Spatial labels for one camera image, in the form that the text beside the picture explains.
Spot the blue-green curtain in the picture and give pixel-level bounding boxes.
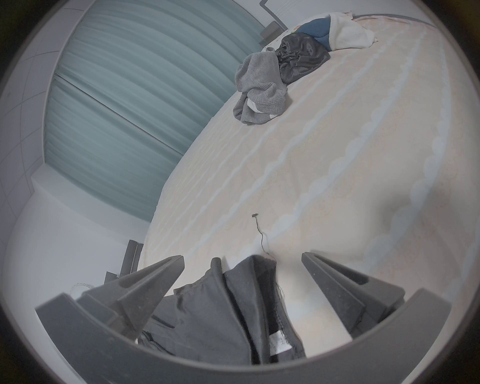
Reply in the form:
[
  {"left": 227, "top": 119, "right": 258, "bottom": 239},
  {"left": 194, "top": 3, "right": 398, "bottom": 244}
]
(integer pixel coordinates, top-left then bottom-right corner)
[
  {"left": 44, "top": 75, "right": 184, "bottom": 222},
  {"left": 56, "top": 0, "right": 269, "bottom": 156}
]

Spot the black shiny garment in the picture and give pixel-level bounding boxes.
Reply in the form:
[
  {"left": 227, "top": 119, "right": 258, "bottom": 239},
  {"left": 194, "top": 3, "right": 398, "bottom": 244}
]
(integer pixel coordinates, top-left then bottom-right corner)
[{"left": 275, "top": 33, "right": 331, "bottom": 85}]

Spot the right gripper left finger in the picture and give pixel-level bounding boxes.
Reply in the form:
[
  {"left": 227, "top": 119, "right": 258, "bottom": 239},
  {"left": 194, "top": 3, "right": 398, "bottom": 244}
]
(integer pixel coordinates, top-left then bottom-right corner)
[{"left": 77, "top": 255, "right": 185, "bottom": 340}]

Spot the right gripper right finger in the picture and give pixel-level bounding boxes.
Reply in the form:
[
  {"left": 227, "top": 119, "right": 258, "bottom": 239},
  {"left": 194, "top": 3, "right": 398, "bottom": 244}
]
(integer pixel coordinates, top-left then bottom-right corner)
[{"left": 302, "top": 252, "right": 406, "bottom": 334}]

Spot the black chest of drawers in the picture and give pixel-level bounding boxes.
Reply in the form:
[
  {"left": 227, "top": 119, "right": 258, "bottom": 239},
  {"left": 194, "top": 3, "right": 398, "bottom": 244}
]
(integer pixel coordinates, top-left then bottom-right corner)
[{"left": 120, "top": 240, "right": 145, "bottom": 278}]

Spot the bed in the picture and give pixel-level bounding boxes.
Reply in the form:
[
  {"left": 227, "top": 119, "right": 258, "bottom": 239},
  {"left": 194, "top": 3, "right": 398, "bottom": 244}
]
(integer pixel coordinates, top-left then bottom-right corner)
[{"left": 140, "top": 0, "right": 480, "bottom": 361}]

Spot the white garment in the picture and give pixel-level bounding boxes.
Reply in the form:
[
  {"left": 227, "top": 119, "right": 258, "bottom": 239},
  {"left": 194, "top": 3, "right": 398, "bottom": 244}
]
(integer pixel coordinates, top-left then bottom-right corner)
[{"left": 329, "top": 12, "right": 377, "bottom": 51}]

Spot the grey bedside table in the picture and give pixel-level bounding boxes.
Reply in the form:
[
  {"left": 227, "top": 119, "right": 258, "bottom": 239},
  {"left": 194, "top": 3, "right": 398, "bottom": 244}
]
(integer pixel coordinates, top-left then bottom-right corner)
[{"left": 260, "top": 22, "right": 286, "bottom": 40}]

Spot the dark blue garment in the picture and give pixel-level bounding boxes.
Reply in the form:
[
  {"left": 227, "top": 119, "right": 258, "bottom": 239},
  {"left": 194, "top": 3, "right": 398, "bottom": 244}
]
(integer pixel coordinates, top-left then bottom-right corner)
[{"left": 298, "top": 18, "right": 332, "bottom": 51}]

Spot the black T-shirt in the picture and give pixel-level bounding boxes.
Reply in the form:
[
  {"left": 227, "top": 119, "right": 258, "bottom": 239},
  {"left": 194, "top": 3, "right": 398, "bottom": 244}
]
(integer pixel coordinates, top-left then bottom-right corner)
[{"left": 137, "top": 213, "right": 306, "bottom": 366}]

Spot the grey garment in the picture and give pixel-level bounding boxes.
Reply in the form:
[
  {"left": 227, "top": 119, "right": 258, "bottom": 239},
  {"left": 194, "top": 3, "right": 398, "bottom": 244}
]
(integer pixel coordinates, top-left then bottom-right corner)
[{"left": 232, "top": 52, "right": 289, "bottom": 126}]

